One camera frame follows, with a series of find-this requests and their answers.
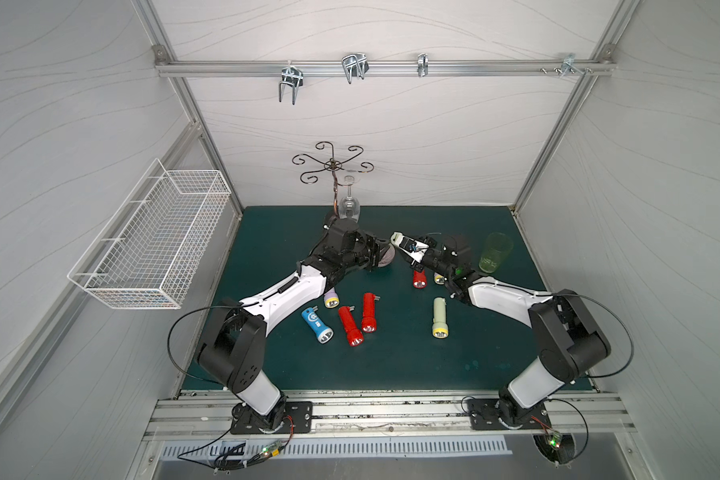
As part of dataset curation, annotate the red flashlight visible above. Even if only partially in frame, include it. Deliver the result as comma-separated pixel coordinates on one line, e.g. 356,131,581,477
361,292,380,333
412,270,427,289
338,306,364,347

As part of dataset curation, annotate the metal hook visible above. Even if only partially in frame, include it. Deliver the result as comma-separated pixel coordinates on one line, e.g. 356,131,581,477
417,53,429,78
278,65,304,105
341,53,369,84
540,53,593,78

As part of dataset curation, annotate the pale green flashlight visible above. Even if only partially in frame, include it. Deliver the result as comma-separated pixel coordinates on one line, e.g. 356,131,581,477
432,297,449,339
390,232,405,246

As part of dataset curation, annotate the white wire basket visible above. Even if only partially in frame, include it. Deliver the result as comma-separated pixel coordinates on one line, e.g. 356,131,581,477
67,159,231,310

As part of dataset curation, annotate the clear wine glass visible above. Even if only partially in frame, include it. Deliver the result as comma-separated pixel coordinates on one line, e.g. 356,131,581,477
338,175,361,221

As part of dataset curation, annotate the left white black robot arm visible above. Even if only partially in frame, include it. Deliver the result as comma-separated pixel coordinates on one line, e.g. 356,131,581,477
195,217,392,433

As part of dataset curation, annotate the green translucent cup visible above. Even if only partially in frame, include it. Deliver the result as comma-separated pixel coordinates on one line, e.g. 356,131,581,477
478,232,514,274

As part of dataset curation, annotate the pink patterned bowl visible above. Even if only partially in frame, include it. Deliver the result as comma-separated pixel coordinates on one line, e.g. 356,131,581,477
377,245,396,268

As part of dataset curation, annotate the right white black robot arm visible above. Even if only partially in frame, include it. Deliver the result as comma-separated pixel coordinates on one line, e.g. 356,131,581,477
391,232,611,430

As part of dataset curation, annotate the blue flashlight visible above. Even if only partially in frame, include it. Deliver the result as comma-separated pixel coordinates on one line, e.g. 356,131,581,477
301,306,334,344

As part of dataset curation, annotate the aluminium cross rail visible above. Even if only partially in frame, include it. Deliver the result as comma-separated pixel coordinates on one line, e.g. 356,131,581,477
155,57,617,78

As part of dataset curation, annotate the green table mat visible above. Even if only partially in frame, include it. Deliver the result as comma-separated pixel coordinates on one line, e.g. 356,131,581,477
216,206,543,390

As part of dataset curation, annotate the dark metal cup stand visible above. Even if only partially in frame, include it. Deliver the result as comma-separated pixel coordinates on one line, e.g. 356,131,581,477
291,141,375,219

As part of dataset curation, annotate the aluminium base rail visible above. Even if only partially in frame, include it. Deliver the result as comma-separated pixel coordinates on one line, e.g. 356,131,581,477
143,390,637,440

